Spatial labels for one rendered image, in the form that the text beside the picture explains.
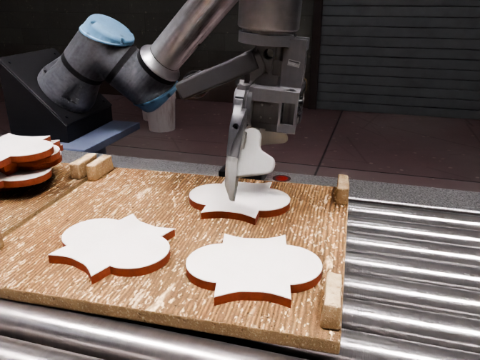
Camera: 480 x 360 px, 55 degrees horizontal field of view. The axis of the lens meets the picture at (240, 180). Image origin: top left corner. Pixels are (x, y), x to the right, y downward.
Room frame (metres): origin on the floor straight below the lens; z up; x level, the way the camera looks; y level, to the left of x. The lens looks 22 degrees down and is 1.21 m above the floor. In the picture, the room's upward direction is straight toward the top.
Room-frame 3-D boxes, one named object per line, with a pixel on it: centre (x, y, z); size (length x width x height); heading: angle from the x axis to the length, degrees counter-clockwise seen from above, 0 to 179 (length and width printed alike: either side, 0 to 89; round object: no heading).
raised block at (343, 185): (0.62, -0.15, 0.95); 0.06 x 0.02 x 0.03; 166
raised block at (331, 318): (0.36, -0.09, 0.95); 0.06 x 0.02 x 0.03; 166
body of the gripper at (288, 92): (0.59, -0.04, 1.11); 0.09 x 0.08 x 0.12; 77
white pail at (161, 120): (4.33, 0.75, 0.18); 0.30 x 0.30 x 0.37
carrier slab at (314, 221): (0.53, 0.07, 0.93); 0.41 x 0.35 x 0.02; 76
